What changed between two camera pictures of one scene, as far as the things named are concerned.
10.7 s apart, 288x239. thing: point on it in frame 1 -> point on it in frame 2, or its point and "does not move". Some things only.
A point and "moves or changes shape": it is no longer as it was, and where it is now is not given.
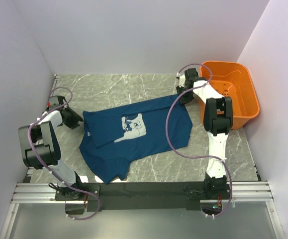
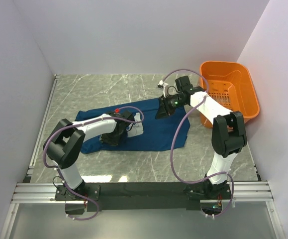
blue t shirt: [112, 137] moves or changes shape
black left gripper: [73, 123] -> [112, 141]
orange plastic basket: [232, 79] does not move
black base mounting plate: [137, 196] does not move
